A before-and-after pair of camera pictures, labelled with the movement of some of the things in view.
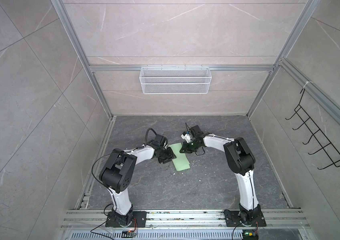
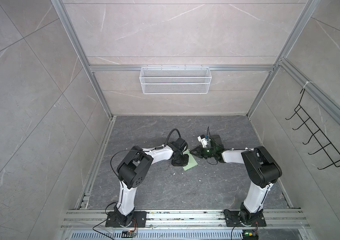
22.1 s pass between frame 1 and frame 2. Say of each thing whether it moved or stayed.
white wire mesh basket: stayed
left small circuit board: stayed
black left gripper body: moved
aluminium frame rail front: stayed
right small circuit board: stayed
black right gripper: moved
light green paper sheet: moved
